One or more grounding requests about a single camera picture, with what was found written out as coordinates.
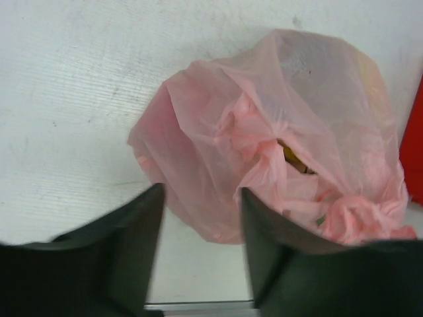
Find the pink plastic bag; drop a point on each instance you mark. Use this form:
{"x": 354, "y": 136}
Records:
{"x": 303, "y": 120}

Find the aluminium front rail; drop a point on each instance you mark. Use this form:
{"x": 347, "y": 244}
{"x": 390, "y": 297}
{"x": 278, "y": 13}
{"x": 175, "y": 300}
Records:
{"x": 244, "y": 308}

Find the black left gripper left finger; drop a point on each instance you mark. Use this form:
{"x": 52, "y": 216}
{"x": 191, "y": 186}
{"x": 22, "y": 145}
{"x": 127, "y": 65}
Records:
{"x": 100, "y": 269}

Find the red plastic tray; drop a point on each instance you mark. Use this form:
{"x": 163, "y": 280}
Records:
{"x": 411, "y": 149}

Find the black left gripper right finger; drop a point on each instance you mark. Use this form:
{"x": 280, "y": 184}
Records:
{"x": 294, "y": 272}

